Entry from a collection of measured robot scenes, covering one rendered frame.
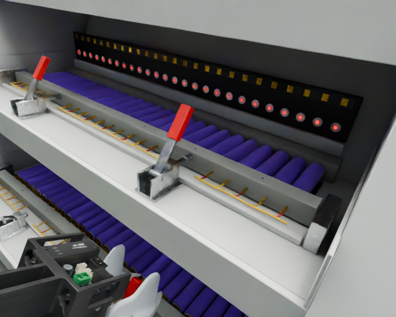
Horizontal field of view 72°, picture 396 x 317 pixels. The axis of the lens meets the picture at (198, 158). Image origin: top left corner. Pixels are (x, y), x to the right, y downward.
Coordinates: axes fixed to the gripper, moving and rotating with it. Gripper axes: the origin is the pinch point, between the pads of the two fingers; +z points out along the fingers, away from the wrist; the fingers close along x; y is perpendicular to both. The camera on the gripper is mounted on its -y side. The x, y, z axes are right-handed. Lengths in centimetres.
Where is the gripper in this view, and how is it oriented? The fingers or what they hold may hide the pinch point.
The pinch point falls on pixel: (141, 293)
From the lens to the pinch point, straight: 36.6
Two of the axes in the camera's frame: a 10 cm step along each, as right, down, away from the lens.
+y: 3.8, -9.2, -0.7
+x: -7.9, -3.6, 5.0
